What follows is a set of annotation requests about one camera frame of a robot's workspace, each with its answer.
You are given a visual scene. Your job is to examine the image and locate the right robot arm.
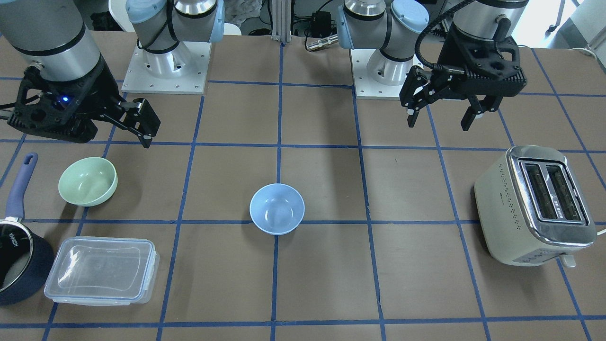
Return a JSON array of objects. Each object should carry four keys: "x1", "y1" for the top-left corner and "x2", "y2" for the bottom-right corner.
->
[{"x1": 1, "y1": 0, "x2": 225, "y2": 148}]

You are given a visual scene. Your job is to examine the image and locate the cream silver toaster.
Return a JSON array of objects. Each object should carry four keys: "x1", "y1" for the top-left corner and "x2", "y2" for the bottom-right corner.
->
[{"x1": 473, "y1": 145, "x2": 598, "y2": 268}]

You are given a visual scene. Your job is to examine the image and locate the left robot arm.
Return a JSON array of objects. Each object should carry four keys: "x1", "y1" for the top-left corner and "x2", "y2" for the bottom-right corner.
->
[{"x1": 336, "y1": 0, "x2": 527, "y2": 131}]

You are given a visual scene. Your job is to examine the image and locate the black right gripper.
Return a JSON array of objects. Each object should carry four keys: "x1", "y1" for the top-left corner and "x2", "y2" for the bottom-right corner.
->
[{"x1": 7, "y1": 61, "x2": 161, "y2": 149}]

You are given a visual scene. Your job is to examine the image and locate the blue bowl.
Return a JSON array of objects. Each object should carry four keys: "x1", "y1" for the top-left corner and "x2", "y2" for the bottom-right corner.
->
[{"x1": 249, "y1": 183, "x2": 305, "y2": 235}]

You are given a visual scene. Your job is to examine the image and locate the aluminium frame post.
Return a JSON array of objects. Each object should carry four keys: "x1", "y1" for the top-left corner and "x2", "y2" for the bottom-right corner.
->
[{"x1": 268, "y1": 0, "x2": 293, "y2": 46}]

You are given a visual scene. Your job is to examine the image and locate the clear plastic food container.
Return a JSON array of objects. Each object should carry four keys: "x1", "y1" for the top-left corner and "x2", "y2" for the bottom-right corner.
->
[{"x1": 44, "y1": 236, "x2": 160, "y2": 306}]

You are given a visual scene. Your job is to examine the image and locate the dark blue saucepan with lid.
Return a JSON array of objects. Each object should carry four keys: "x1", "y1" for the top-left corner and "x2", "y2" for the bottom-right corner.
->
[{"x1": 0, "y1": 153, "x2": 54, "y2": 306}]

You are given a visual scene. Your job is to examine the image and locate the green bowl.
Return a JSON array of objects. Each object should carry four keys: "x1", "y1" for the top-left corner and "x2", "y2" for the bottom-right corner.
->
[{"x1": 58, "y1": 157, "x2": 118, "y2": 207}]

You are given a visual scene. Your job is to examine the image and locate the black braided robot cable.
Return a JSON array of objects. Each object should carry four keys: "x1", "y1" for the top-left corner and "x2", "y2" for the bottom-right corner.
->
[{"x1": 415, "y1": 0, "x2": 474, "y2": 74}]

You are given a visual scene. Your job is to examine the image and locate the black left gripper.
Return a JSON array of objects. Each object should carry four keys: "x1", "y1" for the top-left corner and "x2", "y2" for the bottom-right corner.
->
[{"x1": 400, "y1": 24, "x2": 527, "y2": 131}]

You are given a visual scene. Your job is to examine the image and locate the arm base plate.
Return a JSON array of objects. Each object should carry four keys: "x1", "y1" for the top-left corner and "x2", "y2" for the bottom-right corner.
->
[
  {"x1": 121, "y1": 42, "x2": 213, "y2": 95},
  {"x1": 350, "y1": 48, "x2": 423, "y2": 100}
]

